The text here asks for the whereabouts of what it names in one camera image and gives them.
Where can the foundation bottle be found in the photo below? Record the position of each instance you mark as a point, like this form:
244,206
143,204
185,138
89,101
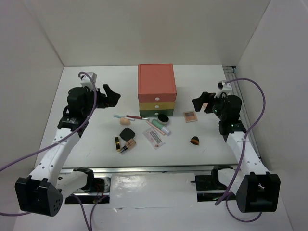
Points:
129,145

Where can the three-drawer organizer box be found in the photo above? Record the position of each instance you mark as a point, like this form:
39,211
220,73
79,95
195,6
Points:
154,79

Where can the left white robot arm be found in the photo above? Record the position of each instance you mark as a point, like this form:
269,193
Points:
44,190

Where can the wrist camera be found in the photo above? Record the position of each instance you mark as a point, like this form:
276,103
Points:
87,80
224,89

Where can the black orange makeup brush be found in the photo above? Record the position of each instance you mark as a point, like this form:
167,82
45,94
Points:
195,140

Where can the light blue eyeliner pencil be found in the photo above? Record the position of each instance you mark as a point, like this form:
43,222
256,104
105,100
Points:
118,116

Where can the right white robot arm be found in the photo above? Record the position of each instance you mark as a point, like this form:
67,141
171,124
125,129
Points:
255,188

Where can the red lip gloss tube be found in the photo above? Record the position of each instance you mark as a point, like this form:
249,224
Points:
137,117

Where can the pink concealer stick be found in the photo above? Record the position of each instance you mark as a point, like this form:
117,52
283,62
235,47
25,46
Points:
153,126

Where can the black gold lipstick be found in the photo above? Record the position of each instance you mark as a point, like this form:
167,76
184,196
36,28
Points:
117,144

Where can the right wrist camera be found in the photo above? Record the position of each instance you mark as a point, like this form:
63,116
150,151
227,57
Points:
224,89

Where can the sticker packet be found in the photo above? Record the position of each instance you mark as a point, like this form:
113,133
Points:
153,137

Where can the yellow drawer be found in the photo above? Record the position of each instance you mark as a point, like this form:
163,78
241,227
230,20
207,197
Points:
156,106

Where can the aluminium side rail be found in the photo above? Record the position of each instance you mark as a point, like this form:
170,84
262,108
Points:
229,72

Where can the eyeshadow palette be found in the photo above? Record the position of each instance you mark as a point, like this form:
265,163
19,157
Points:
190,116

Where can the aluminium front rail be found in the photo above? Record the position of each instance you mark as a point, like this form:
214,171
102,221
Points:
155,169

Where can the salmon top drawer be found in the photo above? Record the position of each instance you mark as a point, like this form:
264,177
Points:
160,97

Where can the black square compact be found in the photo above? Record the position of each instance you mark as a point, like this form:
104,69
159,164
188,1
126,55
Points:
127,134

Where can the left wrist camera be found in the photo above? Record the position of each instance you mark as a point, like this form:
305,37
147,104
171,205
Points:
87,80

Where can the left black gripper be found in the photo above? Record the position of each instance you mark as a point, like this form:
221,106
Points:
111,99

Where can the black lid cream jar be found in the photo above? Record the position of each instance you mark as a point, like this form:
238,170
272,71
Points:
163,119

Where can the green cream tube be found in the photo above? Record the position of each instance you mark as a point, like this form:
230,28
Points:
160,126

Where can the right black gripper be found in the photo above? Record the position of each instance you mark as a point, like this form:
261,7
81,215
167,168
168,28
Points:
206,97

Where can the beige makeup sponge egg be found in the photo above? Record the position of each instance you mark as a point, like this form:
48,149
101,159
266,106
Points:
124,121

